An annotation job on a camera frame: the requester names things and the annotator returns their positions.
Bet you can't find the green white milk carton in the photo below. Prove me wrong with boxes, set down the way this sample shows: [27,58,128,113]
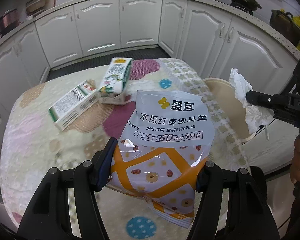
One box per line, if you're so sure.
[98,57,133,105]

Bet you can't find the beige round trash bin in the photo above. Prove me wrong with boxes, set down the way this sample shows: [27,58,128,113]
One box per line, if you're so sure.
[202,77,276,144]

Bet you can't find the white lower kitchen cabinets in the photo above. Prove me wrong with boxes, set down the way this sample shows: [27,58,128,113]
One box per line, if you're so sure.
[0,0,300,196]

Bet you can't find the orange white snack bag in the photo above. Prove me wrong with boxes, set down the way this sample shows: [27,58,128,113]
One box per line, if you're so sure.
[108,90,215,228]

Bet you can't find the white tissue paper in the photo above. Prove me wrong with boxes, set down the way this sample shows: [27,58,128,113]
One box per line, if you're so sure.
[229,68,274,143]

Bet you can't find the person's right hand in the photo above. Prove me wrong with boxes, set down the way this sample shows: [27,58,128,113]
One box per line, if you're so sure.
[290,135,300,184]

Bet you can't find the patterned quilted tablecloth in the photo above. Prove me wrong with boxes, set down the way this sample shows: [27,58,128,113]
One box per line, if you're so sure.
[0,59,250,239]

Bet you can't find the pink black rice cooker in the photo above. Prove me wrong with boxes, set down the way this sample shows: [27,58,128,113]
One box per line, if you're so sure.
[0,9,19,36]

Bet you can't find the white green medicine box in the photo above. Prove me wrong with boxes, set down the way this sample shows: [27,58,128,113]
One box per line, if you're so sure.
[48,80,97,131]

